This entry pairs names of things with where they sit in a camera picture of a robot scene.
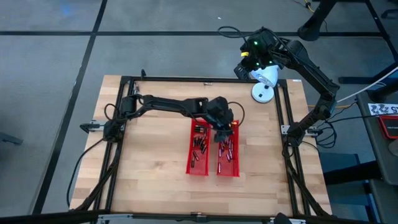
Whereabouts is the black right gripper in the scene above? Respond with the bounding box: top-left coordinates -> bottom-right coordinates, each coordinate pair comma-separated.
233,28 -> 282,81

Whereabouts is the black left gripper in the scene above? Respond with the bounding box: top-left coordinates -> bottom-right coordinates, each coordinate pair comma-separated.
205,96 -> 234,143

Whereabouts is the white desk lamp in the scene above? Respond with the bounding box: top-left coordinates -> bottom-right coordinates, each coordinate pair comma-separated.
249,63 -> 280,104

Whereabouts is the red plastic bin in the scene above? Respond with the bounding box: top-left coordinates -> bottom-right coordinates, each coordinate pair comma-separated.
185,117 -> 213,177
216,119 -> 241,178

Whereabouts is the black desk leg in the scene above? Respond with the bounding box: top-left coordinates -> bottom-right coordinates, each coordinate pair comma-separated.
297,0 -> 338,42

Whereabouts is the dark rounded object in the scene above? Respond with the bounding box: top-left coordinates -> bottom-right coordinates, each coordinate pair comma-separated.
273,212 -> 293,224

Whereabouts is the black table foot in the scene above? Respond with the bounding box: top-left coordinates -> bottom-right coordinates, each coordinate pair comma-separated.
338,60 -> 398,85

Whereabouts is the paper with black marks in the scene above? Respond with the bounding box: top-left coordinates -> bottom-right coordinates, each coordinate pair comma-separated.
368,103 -> 398,116

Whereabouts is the grey side table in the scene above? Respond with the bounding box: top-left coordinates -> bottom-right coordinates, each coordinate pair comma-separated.
356,90 -> 398,224

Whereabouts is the red framed device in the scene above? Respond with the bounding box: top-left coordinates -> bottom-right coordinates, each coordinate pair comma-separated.
377,114 -> 398,140

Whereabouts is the black chair base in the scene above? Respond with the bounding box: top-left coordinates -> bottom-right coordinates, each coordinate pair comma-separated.
381,8 -> 398,19

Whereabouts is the grey round object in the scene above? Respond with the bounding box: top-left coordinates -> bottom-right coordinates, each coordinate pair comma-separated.
388,139 -> 398,158

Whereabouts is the grey furniture foot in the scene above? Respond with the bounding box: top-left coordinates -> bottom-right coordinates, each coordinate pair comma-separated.
0,132 -> 24,146

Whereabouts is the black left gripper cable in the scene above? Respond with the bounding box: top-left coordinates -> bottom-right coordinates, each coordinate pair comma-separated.
228,101 -> 246,128

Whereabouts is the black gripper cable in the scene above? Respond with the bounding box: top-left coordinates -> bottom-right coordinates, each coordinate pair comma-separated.
216,26 -> 251,40
228,101 -> 246,128

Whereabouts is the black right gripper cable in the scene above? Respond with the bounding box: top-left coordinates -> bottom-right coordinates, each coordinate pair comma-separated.
216,26 -> 251,40

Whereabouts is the black metal table frame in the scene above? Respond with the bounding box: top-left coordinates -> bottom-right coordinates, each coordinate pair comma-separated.
70,68 -> 333,224

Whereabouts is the black cable bundle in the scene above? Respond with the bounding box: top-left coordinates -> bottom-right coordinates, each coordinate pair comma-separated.
316,123 -> 338,149

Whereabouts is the silver metal bracket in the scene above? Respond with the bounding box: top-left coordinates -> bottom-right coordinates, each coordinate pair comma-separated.
98,213 -> 134,224
269,217 -> 307,224

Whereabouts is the white cable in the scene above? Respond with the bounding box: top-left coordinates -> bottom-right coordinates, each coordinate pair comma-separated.
337,67 -> 398,103

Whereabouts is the black power cable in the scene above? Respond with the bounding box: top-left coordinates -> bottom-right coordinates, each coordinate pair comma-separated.
66,138 -> 105,208

